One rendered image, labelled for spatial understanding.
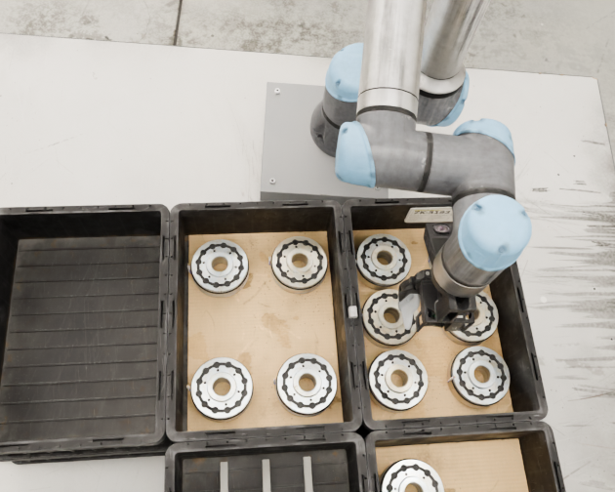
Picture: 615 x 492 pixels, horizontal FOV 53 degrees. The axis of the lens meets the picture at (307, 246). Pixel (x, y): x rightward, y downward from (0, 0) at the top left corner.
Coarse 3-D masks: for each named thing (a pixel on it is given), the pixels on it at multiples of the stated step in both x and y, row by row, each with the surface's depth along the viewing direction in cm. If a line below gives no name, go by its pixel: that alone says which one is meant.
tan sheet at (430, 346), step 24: (360, 240) 119; (408, 240) 120; (384, 264) 118; (360, 288) 115; (432, 336) 113; (432, 360) 111; (432, 384) 109; (432, 408) 108; (456, 408) 108; (480, 408) 108; (504, 408) 109
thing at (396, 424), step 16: (352, 240) 108; (352, 256) 107; (352, 272) 106; (512, 272) 108; (352, 288) 105; (352, 304) 103; (528, 320) 105; (528, 336) 104; (528, 352) 103; (368, 384) 98; (368, 400) 97; (544, 400) 100; (368, 416) 96; (448, 416) 97; (464, 416) 98; (480, 416) 98; (496, 416) 99; (512, 416) 99; (528, 416) 98; (544, 416) 99
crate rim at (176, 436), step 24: (336, 216) 110; (336, 240) 108; (168, 312) 100; (168, 336) 99; (168, 360) 97; (168, 384) 96; (168, 408) 94; (360, 408) 97; (168, 432) 93; (192, 432) 93; (216, 432) 95; (240, 432) 94; (264, 432) 94; (288, 432) 94; (312, 432) 95; (336, 432) 96
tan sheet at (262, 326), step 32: (192, 256) 115; (256, 256) 116; (192, 288) 113; (256, 288) 114; (320, 288) 115; (192, 320) 110; (224, 320) 111; (256, 320) 111; (288, 320) 112; (320, 320) 112; (192, 352) 108; (224, 352) 109; (256, 352) 109; (288, 352) 110; (320, 352) 110; (224, 384) 106; (256, 384) 107; (192, 416) 104; (256, 416) 105; (288, 416) 105; (320, 416) 106
